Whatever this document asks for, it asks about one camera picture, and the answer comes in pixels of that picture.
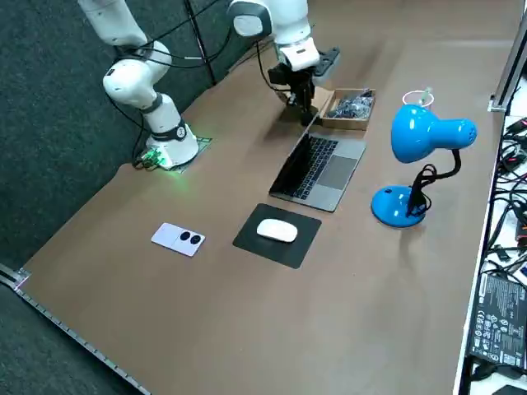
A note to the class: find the blue desk lamp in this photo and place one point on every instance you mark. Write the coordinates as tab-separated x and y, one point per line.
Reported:
411	131

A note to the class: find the black mouse pad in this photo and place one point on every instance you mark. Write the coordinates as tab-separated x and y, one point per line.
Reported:
255	243

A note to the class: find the brown cardboard box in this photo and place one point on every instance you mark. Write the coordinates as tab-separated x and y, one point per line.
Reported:
327	121

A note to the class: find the black stand pole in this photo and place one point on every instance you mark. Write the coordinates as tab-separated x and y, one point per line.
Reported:
203	45

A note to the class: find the pink pen cup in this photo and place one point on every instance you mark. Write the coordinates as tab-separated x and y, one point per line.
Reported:
411	98

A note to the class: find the black screw bags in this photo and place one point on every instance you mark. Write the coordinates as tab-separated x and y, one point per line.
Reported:
354	105

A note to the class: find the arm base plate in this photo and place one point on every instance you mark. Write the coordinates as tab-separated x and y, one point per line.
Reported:
201	142

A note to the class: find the aluminium table edge rail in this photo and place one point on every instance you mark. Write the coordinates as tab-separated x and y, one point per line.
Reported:
62	323

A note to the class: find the grey laptop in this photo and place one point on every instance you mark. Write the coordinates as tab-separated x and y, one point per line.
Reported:
333	173

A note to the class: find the lilac folding phone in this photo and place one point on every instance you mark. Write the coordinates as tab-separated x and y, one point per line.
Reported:
169	236

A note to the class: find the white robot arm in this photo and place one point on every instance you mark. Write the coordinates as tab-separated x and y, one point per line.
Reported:
164	123

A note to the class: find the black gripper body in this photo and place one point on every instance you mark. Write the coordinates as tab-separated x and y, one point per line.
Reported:
298	82

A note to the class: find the black labelled power adapter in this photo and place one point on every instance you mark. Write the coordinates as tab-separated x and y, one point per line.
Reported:
498	321

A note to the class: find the green pen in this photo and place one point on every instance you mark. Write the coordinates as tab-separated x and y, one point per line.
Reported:
426	95

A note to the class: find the white computer mouse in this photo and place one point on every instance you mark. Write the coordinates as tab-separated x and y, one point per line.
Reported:
276	230

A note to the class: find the aluminium corner rail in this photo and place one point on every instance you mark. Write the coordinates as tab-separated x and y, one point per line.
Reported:
508	70

